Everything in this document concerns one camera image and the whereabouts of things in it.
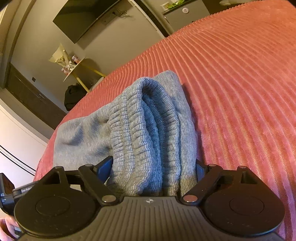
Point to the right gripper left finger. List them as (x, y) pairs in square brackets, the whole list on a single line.
[(92, 179)]

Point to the yellow leg side table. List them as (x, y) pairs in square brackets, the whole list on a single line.
[(86, 73)]

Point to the grey nightstand cabinet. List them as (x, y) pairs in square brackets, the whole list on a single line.
[(185, 14)]

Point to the dark wooden door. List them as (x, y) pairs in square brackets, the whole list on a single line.
[(33, 99)]

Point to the black wall television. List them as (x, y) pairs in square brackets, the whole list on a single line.
[(77, 16)]

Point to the pink ribbed bedspread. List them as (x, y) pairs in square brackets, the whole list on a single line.
[(237, 70)]

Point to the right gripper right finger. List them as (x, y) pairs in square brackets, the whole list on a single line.
[(210, 179)]

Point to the green tray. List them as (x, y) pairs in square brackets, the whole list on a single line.
[(173, 4)]

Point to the black bag on floor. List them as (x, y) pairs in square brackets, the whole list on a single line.
[(73, 95)]

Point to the cream wrapped flower bouquet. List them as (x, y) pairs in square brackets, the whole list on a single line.
[(61, 57)]

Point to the grey knit pants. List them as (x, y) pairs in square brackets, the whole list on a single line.
[(149, 132)]

